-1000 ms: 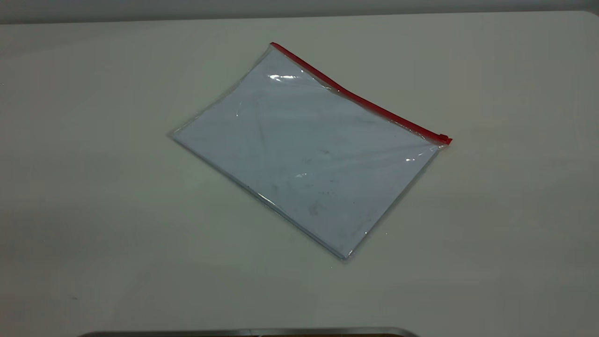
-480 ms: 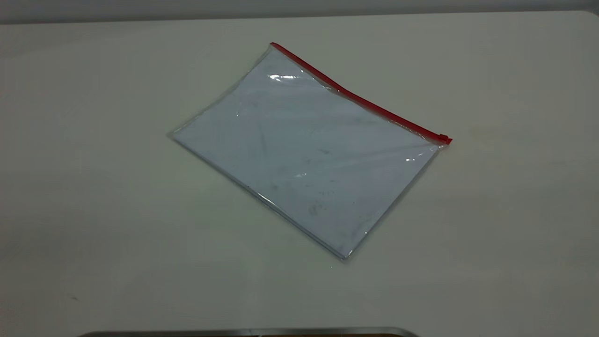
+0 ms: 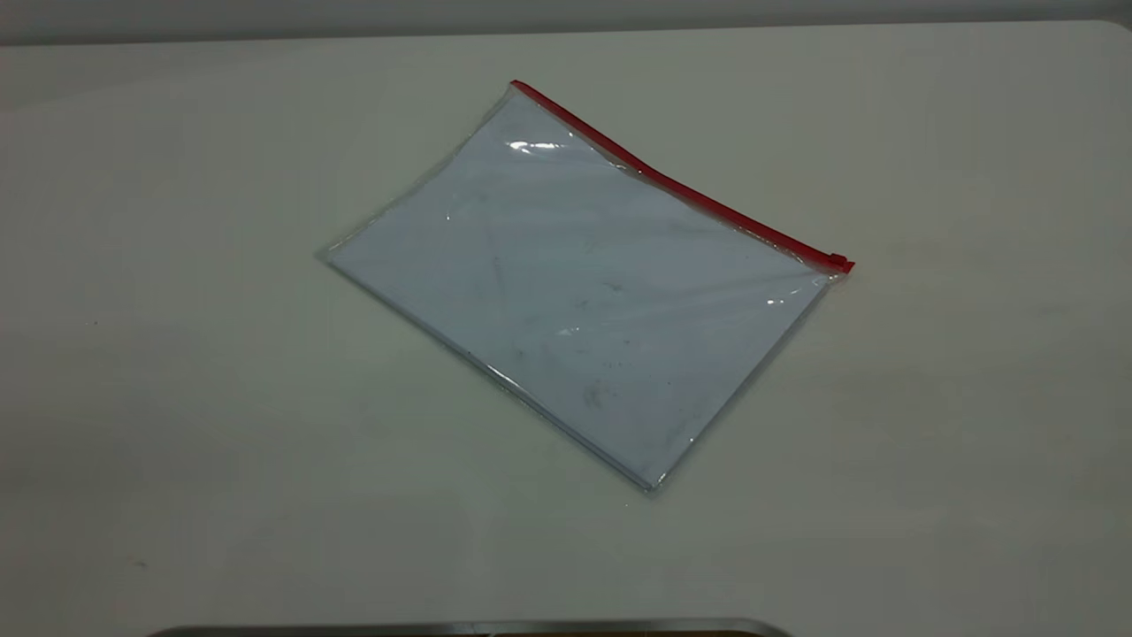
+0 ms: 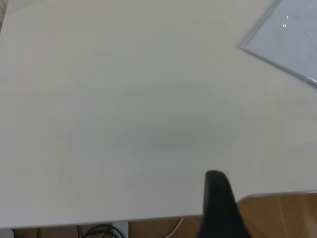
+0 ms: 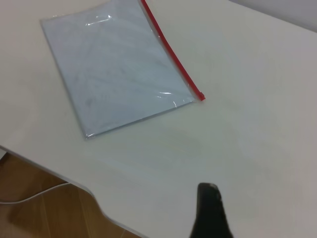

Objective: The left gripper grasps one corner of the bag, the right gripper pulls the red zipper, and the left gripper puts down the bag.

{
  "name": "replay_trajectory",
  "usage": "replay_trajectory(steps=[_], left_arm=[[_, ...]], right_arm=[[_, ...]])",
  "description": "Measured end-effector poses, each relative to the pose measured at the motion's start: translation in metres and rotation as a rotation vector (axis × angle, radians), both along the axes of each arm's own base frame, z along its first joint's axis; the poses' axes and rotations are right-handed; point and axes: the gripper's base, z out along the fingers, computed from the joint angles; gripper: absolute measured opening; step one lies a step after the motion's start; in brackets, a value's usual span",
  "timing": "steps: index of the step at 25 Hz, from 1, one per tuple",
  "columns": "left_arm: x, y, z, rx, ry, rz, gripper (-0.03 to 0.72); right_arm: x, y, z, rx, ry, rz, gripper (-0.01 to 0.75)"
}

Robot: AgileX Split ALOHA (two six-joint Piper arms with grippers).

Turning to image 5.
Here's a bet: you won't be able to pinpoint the white cable on floor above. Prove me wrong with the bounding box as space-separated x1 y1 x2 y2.
0 181 69 205

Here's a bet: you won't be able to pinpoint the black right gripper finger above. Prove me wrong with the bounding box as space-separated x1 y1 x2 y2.
188 182 234 238

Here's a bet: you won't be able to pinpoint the clear zip bag red strip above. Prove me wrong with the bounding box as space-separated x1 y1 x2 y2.
39 0 207 142

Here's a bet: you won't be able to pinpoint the white paper sheets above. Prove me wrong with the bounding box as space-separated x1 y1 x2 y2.
41 0 197 139

